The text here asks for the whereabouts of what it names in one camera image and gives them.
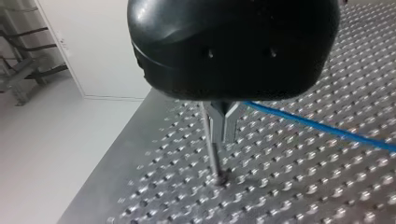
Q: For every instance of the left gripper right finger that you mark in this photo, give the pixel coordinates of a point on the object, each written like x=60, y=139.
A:
x=230, y=124

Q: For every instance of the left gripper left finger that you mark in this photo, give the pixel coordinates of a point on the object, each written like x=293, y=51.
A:
x=216, y=124

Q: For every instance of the grey metal shelf rack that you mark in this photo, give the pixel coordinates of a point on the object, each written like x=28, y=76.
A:
x=21, y=68

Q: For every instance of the metal post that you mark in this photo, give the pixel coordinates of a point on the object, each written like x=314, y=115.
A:
x=214, y=155

